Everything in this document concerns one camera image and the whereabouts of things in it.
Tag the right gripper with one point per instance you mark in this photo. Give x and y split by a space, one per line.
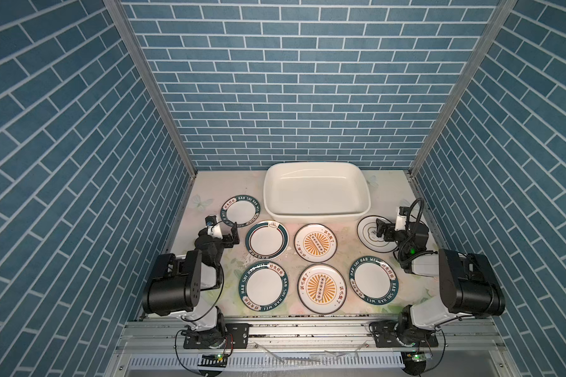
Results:
387 230

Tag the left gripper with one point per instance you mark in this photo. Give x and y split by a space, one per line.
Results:
227 236

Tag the green red rim plate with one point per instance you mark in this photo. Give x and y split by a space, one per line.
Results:
267 240

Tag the orange sunburst plate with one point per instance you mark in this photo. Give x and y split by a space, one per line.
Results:
322 289
315 243

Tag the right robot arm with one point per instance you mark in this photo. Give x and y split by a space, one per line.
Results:
468 288

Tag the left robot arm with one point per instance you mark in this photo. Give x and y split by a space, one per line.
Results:
176 283

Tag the white plastic bin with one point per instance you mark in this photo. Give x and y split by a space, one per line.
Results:
316 192

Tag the small green rim plate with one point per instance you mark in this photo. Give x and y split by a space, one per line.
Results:
242 210

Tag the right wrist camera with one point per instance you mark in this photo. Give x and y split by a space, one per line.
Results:
401 219

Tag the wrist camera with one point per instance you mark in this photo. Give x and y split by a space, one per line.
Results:
213 227
401 219

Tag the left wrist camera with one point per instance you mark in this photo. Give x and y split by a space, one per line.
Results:
213 227

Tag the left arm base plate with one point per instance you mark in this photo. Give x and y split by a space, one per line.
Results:
233 335

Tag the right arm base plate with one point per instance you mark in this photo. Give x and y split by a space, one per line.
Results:
390 334

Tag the white slotted cable duct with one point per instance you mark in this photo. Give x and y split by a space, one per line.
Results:
262 362

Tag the aluminium rail frame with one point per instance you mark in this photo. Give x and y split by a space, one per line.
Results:
466 347

